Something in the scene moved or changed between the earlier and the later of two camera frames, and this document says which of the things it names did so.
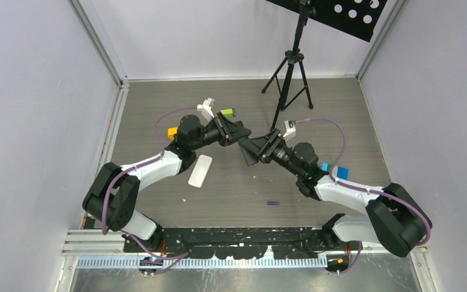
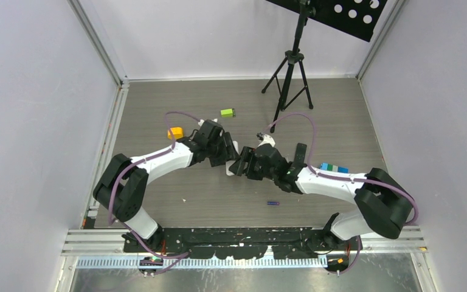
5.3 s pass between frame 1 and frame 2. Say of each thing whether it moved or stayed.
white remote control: moved
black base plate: stayed
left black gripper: moved
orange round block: stayed
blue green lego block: stayed
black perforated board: stayed
